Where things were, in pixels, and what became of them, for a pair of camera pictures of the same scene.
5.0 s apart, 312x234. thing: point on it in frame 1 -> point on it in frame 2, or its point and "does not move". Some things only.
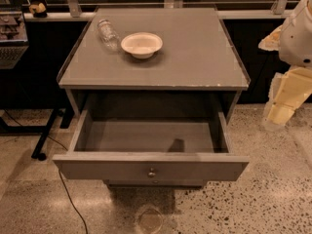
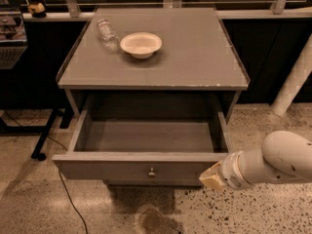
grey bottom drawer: (155, 184) does not move
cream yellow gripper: (297, 44) -> (230, 172)
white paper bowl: (141, 45) does not move
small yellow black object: (38, 10) does not move
